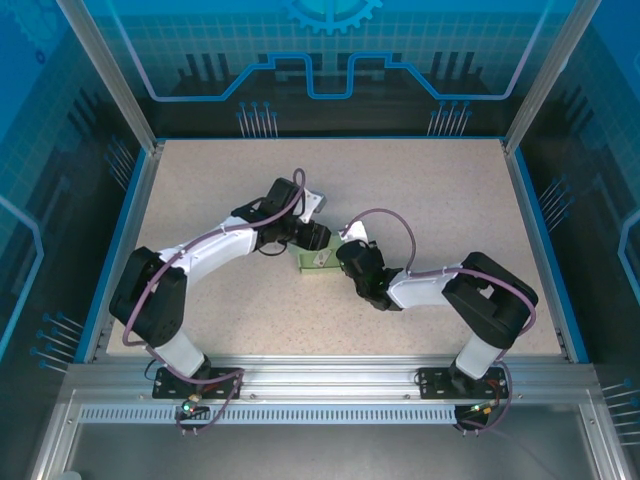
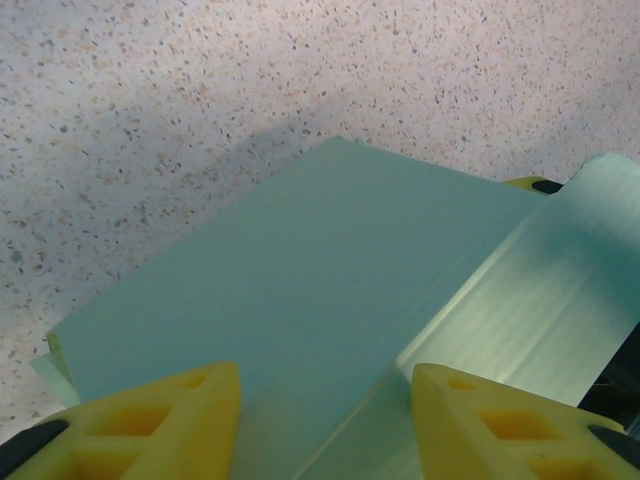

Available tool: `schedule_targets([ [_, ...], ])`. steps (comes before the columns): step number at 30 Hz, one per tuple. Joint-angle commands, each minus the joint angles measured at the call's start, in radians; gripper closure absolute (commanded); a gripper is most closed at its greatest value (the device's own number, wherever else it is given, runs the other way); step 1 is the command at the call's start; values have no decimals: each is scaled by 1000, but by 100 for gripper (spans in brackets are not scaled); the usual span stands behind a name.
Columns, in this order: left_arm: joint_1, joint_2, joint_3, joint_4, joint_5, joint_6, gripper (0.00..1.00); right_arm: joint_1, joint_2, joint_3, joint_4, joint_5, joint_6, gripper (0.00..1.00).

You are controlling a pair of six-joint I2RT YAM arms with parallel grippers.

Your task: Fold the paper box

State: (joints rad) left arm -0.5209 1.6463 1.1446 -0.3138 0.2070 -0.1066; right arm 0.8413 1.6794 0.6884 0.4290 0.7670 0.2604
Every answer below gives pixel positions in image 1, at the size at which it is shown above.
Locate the green paper box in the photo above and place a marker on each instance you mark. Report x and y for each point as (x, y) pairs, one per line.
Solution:
(306, 262)

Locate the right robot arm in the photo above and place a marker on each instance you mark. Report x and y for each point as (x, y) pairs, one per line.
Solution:
(420, 292)

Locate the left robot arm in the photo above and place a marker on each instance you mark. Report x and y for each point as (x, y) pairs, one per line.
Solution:
(215, 250)

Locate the aluminium front beam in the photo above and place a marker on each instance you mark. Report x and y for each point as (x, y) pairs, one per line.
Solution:
(325, 375)

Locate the blue right edge strip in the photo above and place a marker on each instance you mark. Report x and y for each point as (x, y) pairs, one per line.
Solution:
(532, 200)

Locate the blue edge strip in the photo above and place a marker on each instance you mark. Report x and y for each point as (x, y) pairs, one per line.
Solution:
(132, 200)
(532, 200)

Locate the blue left edge strip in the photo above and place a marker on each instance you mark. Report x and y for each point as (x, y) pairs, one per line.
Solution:
(132, 200)

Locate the right connector with green light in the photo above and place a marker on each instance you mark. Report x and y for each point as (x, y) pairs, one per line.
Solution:
(477, 410)

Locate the connector with green light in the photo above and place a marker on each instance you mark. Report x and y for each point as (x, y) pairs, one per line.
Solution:
(189, 406)
(477, 410)

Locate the left connector with green light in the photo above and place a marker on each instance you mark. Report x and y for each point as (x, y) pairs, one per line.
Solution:
(189, 406)

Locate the pale round object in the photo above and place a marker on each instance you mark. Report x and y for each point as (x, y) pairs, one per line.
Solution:
(72, 475)

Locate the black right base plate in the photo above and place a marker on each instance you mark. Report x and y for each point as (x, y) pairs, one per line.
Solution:
(432, 382)

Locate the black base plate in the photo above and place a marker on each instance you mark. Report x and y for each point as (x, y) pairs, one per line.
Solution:
(227, 385)
(432, 382)

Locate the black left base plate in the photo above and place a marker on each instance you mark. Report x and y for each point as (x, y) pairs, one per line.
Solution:
(227, 385)

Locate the aluminium left side rail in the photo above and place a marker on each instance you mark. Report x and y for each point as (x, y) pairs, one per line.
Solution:
(145, 200)

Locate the aluminium rail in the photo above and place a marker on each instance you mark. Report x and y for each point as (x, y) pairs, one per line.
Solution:
(521, 200)
(145, 200)

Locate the aluminium right side rail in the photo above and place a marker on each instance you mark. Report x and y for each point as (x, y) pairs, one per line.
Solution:
(521, 200)

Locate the aluminium left corner post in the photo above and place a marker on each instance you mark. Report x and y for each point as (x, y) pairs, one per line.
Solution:
(117, 75)

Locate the aluminium corner post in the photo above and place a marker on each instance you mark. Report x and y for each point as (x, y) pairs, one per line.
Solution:
(117, 75)
(545, 75)

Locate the aluminium right corner post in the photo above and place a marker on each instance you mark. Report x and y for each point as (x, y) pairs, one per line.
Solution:
(545, 75)

